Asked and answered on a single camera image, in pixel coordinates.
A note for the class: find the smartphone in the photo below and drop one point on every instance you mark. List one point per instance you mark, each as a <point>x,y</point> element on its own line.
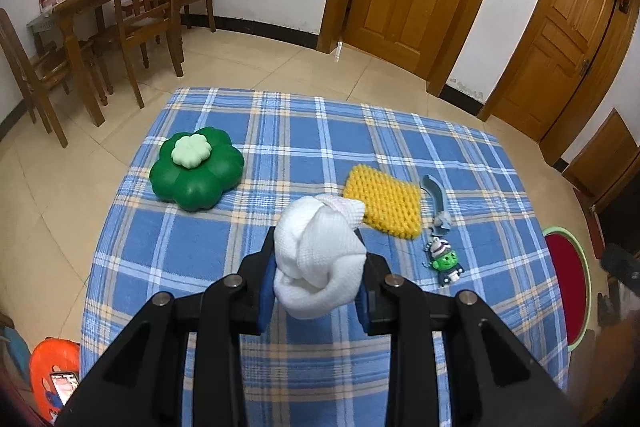
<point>65,387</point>

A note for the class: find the grey-blue toy knife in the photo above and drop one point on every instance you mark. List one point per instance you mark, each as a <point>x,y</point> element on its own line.
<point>436,197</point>

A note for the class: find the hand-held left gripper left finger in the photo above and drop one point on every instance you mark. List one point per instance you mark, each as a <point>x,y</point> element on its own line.
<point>267,287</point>

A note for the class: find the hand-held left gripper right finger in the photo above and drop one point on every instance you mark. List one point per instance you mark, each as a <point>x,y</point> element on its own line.
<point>364,307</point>

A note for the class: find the red and green round stool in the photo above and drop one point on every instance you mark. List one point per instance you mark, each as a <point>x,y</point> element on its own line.
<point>570,287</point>

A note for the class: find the green clover-shaped box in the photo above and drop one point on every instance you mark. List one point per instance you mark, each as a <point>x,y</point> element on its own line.
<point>200,177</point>

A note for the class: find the low wooden cabinet door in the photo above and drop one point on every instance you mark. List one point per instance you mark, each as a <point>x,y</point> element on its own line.
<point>605,157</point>

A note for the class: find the wooden dining table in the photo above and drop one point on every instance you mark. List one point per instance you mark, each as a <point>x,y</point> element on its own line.
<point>75,12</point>

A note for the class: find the white cloth ball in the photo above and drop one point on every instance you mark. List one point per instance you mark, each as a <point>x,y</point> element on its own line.
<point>320,252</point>

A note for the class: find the wooden chair with curved back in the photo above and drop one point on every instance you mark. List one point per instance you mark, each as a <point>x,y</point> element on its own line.
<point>35,77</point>

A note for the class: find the yellow knitted cloth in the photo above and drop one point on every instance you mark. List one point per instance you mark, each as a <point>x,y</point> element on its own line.
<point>385,202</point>

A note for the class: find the large wooden chair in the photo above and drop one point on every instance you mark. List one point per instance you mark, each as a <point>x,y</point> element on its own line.
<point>145,2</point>

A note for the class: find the closed wooden door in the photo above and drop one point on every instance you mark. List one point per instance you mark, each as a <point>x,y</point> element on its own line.
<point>550,52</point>

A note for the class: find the blue plaid tablecloth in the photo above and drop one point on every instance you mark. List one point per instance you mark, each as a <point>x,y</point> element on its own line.
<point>300,132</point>

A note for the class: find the orange plastic stool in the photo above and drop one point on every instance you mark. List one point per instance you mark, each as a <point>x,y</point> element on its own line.
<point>45,357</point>

